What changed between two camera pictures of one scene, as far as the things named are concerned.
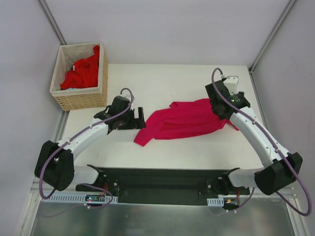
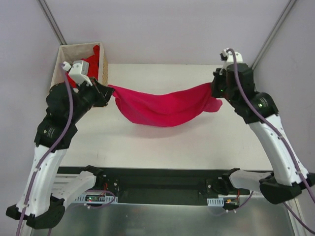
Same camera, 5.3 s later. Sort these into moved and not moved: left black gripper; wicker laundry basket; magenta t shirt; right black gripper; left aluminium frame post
Moved: left black gripper; magenta t shirt; right black gripper
Not moved: left aluminium frame post; wicker laundry basket
